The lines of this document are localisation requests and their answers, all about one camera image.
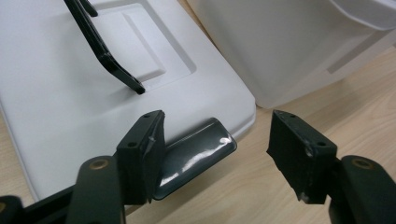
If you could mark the white plastic box lid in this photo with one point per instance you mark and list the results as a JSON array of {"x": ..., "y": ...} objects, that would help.
[{"x": 46, "y": 93}]

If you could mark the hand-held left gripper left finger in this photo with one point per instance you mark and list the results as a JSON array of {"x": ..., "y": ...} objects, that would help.
[{"x": 140, "y": 155}]

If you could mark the dark grey lid latch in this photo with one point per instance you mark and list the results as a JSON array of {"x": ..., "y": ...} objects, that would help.
[{"x": 194, "y": 155}]

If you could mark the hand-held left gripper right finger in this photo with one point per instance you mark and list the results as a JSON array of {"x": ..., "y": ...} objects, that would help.
[{"x": 300, "y": 155}]

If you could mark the white plastic storage box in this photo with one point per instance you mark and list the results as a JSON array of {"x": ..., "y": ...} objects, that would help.
[{"x": 280, "y": 46}]

